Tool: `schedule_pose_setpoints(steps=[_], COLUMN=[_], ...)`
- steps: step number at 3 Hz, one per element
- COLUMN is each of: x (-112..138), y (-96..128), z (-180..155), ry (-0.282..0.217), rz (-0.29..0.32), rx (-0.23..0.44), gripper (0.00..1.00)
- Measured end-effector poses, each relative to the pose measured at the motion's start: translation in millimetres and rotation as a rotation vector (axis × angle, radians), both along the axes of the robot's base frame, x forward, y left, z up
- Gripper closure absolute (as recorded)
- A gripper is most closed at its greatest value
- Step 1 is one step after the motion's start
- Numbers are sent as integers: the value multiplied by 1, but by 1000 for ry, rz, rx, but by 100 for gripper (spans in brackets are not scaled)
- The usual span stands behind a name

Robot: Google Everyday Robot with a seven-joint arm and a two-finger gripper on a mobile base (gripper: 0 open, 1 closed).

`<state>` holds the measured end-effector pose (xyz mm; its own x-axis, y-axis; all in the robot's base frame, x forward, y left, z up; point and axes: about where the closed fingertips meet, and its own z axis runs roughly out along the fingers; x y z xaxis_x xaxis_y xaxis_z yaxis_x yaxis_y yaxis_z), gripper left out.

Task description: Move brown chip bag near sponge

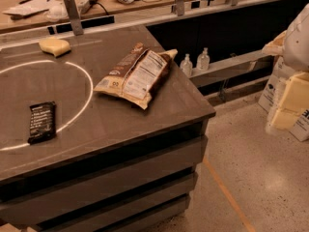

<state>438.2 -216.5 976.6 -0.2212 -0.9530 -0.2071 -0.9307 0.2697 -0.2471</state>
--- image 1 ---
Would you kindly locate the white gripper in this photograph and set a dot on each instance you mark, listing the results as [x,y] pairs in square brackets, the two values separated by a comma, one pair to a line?
[297,45]

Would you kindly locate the brown chip bag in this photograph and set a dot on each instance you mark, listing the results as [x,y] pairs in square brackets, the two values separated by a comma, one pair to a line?
[138,76]

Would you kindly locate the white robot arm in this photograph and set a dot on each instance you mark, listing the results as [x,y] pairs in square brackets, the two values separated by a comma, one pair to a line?
[292,44]

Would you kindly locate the yellow sponge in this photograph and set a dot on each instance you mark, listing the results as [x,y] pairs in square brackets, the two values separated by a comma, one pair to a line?
[54,46]

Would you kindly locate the white cardboard box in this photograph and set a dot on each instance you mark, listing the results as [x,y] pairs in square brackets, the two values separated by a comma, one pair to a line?
[300,129]

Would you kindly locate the metal railing shelf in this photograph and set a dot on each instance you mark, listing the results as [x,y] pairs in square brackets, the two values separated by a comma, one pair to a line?
[231,67]

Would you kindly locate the right clear sanitizer bottle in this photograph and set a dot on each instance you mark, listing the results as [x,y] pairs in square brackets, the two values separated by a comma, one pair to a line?
[203,60]

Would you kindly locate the clear sanitizer bottle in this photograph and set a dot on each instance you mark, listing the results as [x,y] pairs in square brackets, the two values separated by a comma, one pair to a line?
[186,65]
[203,60]

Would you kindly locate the left clear sanitizer bottle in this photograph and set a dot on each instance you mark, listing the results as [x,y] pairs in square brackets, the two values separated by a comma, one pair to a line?
[186,65]

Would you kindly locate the grey drawer cabinet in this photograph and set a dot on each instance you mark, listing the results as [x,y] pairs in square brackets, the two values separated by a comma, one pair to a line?
[123,182]

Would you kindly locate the grey power strip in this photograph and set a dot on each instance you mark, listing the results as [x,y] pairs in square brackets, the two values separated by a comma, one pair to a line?
[85,5]

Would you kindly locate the black snack bar wrapper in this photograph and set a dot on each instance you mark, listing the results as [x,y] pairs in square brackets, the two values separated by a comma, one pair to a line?
[42,122]

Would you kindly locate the white papers on desk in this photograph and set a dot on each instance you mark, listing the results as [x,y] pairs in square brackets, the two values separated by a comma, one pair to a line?
[32,7]

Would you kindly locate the grey metal bracket post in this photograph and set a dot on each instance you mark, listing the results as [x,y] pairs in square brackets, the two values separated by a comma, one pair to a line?
[74,17]

